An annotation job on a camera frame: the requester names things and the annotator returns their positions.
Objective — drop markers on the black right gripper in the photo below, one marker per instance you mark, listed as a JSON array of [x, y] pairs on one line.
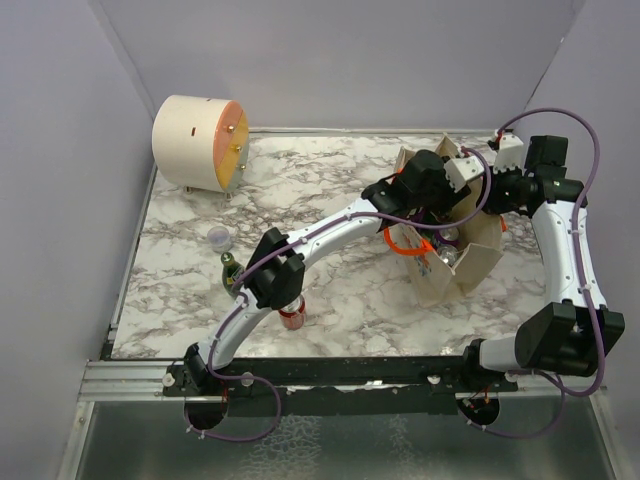
[[490, 203]]

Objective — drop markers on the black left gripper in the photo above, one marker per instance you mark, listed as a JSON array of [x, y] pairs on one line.
[[448, 198]]

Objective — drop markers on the purple soda can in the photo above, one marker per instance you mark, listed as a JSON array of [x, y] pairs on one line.
[[448, 254], [448, 236]]

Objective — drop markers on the beige canvas tote bag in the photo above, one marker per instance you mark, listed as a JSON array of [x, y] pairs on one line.
[[479, 249]]

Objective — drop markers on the purple soda can front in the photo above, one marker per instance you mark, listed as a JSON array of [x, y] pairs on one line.
[[448, 254]]

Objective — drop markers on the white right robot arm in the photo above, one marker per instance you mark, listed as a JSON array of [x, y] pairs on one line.
[[575, 328]]

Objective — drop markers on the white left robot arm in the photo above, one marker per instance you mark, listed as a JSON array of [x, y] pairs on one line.
[[273, 278]]

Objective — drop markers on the red soda can front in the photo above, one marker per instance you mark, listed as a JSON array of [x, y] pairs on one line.
[[293, 315]]

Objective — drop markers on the clear tub of paper clips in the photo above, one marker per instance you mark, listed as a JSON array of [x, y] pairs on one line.
[[220, 239]]

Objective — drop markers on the round cream drawer cabinet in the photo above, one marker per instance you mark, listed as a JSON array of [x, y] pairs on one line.
[[201, 143]]

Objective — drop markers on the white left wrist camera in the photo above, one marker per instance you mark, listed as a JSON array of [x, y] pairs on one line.
[[461, 171]]

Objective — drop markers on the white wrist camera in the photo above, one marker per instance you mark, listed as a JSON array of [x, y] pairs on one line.
[[508, 150], [461, 171]]

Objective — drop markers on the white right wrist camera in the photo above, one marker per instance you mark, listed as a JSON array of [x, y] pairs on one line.
[[508, 150]]

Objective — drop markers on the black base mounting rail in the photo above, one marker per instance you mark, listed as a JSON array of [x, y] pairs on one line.
[[342, 370]]

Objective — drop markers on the aluminium frame rail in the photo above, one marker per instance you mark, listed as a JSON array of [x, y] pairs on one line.
[[154, 381]]

